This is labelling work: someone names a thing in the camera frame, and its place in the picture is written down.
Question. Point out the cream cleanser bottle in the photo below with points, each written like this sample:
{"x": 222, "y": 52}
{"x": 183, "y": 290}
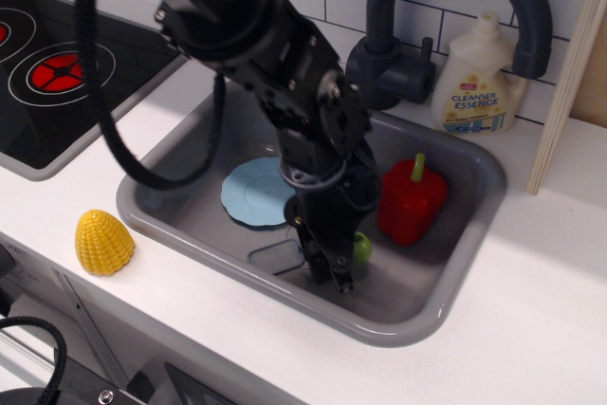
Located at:
{"x": 473, "y": 96}

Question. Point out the red toy bell pepper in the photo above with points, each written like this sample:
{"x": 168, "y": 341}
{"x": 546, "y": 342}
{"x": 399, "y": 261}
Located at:
{"x": 411, "y": 197}

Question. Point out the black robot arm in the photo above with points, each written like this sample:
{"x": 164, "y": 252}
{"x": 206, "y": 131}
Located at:
{"x": 281, "y": 57}

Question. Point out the grey sink basin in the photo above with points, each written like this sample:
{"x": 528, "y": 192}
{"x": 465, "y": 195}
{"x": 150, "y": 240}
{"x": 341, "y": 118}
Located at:
{"x": 401, "y": 295}

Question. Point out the light blue plate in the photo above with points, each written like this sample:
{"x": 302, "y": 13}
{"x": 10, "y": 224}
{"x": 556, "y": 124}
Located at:
{"x": 255, "y": 193}

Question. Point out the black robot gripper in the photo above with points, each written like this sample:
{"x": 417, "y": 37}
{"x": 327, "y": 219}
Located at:
{"x": 326, "y": 213}

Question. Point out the grey spatula with green handle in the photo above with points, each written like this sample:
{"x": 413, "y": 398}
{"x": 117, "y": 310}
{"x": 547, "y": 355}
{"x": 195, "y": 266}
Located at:
{"x": 288, "y": 255}

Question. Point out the black metal mount bracket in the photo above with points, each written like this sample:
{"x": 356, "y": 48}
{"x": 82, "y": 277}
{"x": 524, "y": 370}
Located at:
{"x": 79, "y": 385}

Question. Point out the wooden side panel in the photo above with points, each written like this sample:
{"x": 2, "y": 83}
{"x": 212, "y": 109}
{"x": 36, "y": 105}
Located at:
{"x": 574, "y": 64}

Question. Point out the black toy stovetop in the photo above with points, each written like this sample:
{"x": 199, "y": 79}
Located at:
{"x": 45, "y": 116}

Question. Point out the yellow toy corn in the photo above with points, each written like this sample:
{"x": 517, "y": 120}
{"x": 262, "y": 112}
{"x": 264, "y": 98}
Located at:
{"x": 102, "y": 243}

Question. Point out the dark grey faucet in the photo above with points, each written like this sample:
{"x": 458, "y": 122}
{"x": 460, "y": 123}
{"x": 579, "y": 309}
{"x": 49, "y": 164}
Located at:
{"x": 385, "y": 74}

